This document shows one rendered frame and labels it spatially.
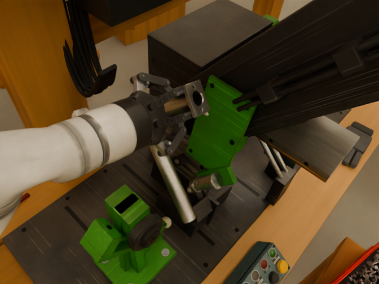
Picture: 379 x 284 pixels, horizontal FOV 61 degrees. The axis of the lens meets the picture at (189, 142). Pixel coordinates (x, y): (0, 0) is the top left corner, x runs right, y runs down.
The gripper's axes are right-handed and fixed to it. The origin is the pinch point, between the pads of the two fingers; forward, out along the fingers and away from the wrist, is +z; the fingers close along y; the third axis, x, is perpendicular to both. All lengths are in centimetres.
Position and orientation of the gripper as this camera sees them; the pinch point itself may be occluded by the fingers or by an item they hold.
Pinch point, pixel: (183, 102)
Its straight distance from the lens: 54.2
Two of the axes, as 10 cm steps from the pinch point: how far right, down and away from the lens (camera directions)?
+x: -7.0, 1.3, 7.0
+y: -3.3, -9.3, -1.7
